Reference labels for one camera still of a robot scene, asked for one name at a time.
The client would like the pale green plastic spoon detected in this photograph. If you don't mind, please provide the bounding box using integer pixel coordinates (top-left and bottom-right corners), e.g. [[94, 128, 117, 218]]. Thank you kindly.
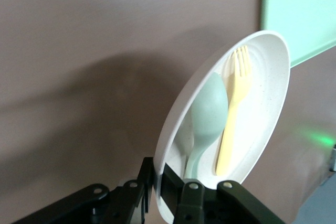
[[183, 71, 228, 180]]

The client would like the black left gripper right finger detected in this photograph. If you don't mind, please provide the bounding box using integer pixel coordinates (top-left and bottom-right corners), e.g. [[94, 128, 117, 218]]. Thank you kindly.
[[159, 165, 288, 224]]

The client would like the round white speckled plate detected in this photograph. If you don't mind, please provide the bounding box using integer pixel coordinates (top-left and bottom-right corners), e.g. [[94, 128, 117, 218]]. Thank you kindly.
[[153, 30, 291, 222]]

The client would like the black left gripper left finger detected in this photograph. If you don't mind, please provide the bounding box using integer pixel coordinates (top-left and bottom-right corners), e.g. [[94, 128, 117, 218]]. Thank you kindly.
[[15, 156, 158, 224]]

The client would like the light green rectangular tray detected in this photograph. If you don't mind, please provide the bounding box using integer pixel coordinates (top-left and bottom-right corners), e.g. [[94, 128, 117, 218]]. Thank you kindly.
[[258, 0, 336, 68]]

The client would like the yellow plastic fork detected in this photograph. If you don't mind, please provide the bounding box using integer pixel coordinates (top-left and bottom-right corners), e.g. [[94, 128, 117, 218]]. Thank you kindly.
[[215, 45, 253, 177]]

